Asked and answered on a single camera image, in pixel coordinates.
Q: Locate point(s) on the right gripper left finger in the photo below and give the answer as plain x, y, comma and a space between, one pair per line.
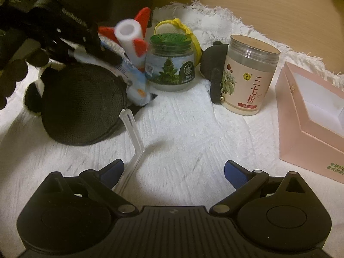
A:
99, 185

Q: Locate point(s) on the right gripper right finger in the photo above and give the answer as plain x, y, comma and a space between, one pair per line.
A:
247, 184

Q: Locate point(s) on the clear plastic strip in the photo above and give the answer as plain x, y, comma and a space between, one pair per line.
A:
130, 124

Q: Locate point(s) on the blue tissue packet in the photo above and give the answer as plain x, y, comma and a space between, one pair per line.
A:
136, 87

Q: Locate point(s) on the red white rocket plush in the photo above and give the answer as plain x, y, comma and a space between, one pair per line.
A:
130, 35

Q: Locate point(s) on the black white fuzzy sock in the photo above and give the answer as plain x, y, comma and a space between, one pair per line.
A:
51, 64

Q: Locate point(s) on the white fringed cloth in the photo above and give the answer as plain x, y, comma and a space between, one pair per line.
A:
188, 139

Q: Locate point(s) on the pink open gift box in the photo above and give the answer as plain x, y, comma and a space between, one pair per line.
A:
310, 116

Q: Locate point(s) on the tall herbal powder jar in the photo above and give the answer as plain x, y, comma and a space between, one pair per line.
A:
248, 71

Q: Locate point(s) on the small black plush toy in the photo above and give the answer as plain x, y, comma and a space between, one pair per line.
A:
211, 68

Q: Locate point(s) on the green lid glass jar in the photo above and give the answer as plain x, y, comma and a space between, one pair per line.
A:
170, 62

